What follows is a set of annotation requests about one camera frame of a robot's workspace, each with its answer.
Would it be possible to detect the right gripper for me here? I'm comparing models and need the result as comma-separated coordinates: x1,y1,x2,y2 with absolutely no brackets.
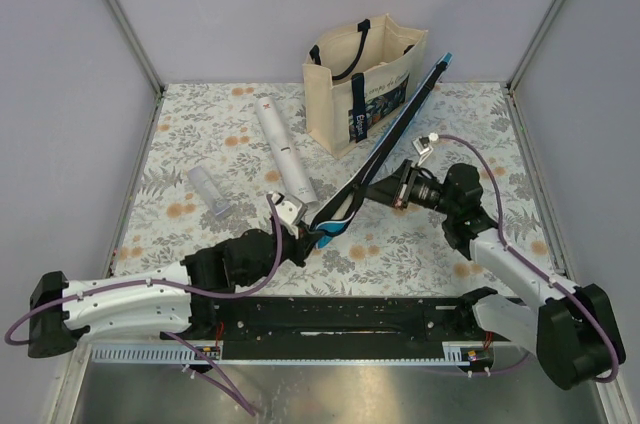
358,160,457,217

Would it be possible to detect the blue racket cover bag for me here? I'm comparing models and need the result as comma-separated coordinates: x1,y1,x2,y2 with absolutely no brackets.
300,52,453,254

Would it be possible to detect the white shuttlecock tube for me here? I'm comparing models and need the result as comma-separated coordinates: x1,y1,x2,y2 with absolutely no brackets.
254,97,318,206

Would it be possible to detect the clear plastic tube cap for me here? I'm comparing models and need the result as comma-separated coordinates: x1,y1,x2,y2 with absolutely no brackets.
187,166,231,218

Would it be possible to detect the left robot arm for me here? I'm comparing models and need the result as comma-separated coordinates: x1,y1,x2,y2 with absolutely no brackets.
26,224,324,359

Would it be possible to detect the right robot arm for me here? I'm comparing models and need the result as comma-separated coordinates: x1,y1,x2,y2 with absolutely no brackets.
366,160,626,390

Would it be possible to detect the beige canvas tote bag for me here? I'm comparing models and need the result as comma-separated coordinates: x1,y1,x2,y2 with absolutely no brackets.
303,14,428,158

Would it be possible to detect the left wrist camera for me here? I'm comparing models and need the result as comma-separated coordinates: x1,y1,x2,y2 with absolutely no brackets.
267,192,307,227

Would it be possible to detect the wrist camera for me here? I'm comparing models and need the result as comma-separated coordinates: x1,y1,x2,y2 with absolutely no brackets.
267,192,307,227
412,132,439,166

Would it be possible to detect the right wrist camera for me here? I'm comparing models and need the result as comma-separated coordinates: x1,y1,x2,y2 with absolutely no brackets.
412,132,439,166

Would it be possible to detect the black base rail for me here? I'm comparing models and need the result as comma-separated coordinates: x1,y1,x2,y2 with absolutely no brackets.
180,296,486,361

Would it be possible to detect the aluminium frame post left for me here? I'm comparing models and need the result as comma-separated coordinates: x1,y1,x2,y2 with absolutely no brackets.
103,0,165,97

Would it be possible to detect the aluminium frame post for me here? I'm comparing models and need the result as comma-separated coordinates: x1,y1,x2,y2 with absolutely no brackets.
103,0,165,97
505,0,567,96

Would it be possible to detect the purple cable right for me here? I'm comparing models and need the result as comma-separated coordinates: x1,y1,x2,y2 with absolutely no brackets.
434,133,621,384

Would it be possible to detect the purple cable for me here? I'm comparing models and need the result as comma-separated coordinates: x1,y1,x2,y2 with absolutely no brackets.
434,133,621,384
4,196,289,418

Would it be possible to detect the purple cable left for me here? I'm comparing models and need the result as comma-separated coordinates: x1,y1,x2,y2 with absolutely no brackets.
4,196,289,418

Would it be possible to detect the aluminium frame post right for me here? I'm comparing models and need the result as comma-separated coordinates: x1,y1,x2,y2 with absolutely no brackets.
505,0,567,96

